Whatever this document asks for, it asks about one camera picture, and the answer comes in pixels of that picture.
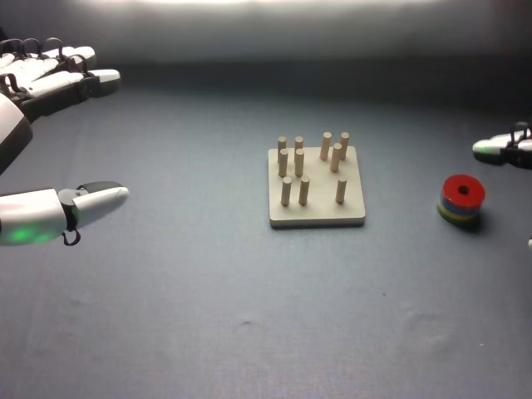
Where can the stack of coloured rings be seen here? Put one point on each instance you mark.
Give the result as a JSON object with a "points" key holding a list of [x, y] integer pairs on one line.
{"points": [[457, 199]]}

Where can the wooden peg block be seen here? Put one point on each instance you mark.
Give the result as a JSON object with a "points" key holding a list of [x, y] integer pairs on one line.
{"points": [[316, 212]]}

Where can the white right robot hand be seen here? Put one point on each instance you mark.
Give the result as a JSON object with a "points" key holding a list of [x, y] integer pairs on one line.
{"points": [[490, 149]]}

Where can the grey table cloth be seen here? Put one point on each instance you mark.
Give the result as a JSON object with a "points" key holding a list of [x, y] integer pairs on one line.
{"points": [[166, 291]]}

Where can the white backdrop board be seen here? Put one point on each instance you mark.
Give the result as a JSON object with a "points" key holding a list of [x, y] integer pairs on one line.
{"points": [[266, 25]]}

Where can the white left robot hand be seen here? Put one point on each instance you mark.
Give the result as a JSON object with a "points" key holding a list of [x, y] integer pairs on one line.
{"points": [[45, 83]]}

